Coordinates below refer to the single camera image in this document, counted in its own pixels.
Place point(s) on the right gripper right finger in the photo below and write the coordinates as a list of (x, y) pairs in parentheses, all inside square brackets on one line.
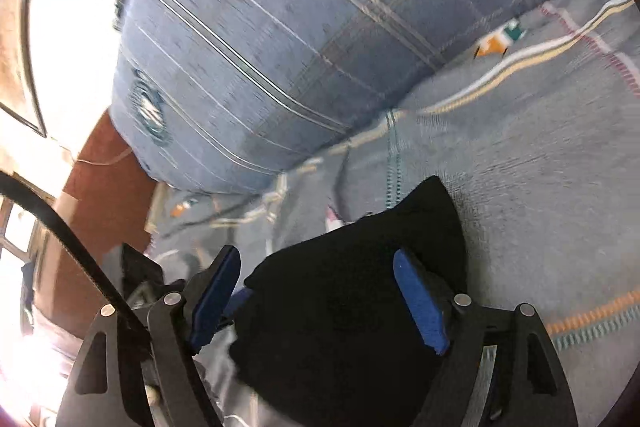
[(499, 367)]

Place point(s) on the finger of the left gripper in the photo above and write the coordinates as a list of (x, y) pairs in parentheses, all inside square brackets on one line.
[(236, 301)]

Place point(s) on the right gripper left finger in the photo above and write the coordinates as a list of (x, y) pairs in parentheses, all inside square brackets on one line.
[(115, 364)]

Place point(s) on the black pants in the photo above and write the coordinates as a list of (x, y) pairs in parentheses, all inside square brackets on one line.
[(325, 336)]

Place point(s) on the brown wooden headboard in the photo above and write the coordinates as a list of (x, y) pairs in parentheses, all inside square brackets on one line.
[(105, 201)]

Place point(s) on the grey patterned bed sheet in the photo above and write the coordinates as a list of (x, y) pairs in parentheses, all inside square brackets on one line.
[(539, 148)]

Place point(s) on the blue plaid pillow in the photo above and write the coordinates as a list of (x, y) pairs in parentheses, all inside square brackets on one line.
[(222, 95)]

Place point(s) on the framed picture on wall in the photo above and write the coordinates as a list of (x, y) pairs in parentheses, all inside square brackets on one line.
[(19, 97)]

